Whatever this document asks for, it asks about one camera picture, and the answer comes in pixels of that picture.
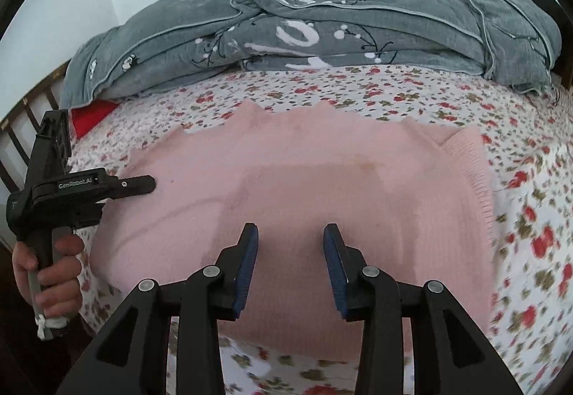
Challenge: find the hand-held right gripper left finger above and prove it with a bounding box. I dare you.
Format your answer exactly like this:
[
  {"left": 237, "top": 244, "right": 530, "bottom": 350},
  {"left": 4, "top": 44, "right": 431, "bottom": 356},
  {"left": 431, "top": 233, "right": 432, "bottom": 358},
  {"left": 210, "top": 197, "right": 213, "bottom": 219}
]
[{"left": 56, "top": 222, "right": 260, "bottom": 395}]

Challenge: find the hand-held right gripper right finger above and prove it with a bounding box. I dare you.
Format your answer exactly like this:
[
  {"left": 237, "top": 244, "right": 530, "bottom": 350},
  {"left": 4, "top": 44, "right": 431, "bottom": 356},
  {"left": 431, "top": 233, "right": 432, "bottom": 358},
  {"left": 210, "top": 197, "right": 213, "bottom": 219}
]
[{"left": 323, "top": 222, "right": 525, "bottom": 395}]

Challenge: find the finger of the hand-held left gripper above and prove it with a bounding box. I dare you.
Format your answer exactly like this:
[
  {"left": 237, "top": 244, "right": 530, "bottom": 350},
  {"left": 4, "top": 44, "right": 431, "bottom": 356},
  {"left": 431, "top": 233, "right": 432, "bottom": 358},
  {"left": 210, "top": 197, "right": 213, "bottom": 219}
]
[{"left": 117, "top": 174, "right": 157, "bottom": 199}]

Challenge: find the pink knit sweater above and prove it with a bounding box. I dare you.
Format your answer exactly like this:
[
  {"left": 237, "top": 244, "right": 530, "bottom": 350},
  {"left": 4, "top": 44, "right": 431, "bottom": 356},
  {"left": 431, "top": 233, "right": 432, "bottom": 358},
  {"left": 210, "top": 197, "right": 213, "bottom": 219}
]
[{"left": 88, "top": 101, "right": 496, "bottom": 361}]

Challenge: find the person's left hand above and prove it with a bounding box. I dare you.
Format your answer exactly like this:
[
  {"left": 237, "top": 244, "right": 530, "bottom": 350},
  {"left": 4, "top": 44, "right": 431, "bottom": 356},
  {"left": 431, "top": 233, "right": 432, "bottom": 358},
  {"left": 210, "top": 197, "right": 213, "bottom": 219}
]
[{"left": 13, "top": 234, "right": 86, "bottom": 321}]

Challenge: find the wooden bed headboard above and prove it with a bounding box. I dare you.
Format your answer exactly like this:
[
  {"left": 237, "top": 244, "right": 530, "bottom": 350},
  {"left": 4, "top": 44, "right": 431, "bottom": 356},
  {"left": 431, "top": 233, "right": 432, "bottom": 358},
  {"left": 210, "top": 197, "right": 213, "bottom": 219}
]
[{"left": 0, "top": 64, "right": 70, "bottom": 199}]

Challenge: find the red cloth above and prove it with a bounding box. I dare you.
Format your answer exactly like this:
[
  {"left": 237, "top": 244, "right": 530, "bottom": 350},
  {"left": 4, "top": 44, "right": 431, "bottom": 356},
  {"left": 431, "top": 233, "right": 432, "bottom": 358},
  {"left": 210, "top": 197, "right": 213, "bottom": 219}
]
[{"left": 72, "top": 100, "right": 120, "bottom": 139}]

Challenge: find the floral bedsheet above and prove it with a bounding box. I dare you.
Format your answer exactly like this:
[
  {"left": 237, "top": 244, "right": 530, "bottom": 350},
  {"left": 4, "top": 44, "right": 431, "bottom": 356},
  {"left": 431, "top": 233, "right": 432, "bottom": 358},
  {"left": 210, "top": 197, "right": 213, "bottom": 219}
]
[{"left": 67, "top": 63, "right": 573, "bottom": 395}]

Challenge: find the grey printed quilt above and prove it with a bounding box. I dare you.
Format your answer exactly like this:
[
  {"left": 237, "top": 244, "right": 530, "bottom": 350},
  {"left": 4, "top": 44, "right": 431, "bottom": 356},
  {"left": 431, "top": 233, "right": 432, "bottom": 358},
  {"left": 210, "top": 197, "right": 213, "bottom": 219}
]
[{"left": 59, "top": 0, "right": 563, "bottom": 110}]

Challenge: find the black cloth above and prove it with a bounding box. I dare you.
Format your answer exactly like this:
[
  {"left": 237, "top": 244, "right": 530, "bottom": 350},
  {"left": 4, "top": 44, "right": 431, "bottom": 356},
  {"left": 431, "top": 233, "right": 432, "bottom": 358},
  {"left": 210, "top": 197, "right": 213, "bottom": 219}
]
[{"left": 526, "top": 0, "right": 565, "bottom": 47}]

